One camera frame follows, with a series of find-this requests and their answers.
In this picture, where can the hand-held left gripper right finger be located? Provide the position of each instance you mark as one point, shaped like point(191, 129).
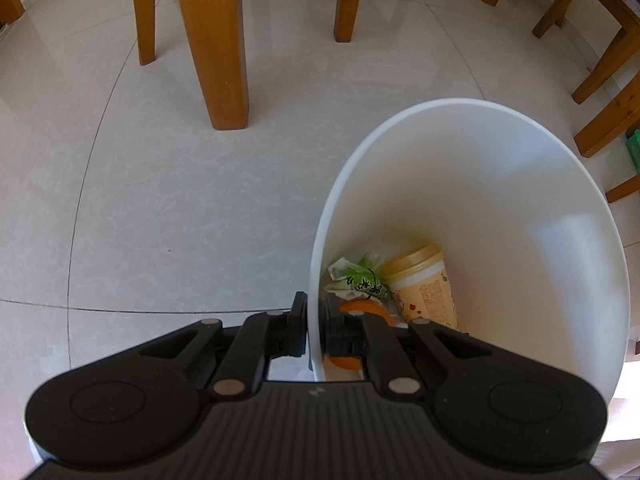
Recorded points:
point(332, 332)

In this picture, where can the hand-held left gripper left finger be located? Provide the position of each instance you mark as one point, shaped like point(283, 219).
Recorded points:
point(299, 322)

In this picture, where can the orange wrapper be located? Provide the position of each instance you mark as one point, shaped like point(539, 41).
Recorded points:
point(372, 310)

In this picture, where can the green snack wrapper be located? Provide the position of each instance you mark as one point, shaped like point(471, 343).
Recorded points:
point(362, 280)

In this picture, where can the beige printed paper cup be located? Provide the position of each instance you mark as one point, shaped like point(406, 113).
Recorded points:
point(425, 290)

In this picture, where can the white plastic trash bin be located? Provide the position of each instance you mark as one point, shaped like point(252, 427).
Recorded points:
point(500, 185)

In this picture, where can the thick wooden table leg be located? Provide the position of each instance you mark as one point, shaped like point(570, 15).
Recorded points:
point(215, 50)

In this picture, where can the wooden chair legs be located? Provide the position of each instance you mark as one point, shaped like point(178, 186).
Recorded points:
point(610, 120)

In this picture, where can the green plastic crate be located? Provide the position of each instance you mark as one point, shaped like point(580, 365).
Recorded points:
point(634, 151)

